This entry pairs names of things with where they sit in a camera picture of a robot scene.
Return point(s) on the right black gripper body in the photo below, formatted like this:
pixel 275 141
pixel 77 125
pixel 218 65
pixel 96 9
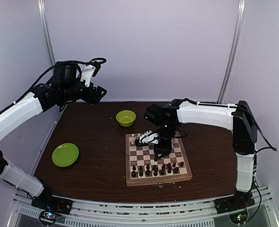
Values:
pixel 167 146

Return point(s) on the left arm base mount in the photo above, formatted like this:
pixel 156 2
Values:
pixel 50 213

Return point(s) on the green bowl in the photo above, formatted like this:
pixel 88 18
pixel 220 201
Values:
pixel 126 118

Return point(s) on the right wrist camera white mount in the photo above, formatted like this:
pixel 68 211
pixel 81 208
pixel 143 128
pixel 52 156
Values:
pixel 149 137

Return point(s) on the left aluminium corner post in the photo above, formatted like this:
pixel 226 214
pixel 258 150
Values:
pixel 46 32

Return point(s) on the green plate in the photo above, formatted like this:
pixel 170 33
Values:
pixel 65 155

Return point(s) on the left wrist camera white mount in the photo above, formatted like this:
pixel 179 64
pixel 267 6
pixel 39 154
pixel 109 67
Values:
pixel 88 72

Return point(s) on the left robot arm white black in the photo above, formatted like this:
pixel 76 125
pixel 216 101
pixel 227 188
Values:
pixel 71 81

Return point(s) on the aluminium corner post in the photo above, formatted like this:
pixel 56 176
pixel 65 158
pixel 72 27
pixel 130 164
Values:
pixel 236 42
pixel 46 32

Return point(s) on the right aluminium corner post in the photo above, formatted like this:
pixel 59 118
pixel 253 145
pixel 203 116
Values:
pixel 236 42

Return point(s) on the wooden chess board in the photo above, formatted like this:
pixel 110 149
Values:
pixel 142 169

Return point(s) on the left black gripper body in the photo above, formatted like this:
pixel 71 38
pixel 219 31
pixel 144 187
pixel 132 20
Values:
pixel 91 97

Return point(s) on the aluminium front rail frame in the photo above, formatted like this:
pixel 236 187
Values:
pixel 195 213

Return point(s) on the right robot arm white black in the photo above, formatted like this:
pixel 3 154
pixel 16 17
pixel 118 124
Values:
pixel 237 118

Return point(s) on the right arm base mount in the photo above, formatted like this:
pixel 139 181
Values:
pixel 236 208

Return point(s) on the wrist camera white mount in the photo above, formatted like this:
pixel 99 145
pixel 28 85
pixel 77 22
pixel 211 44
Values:
pixel 149 137
pixel 88 72

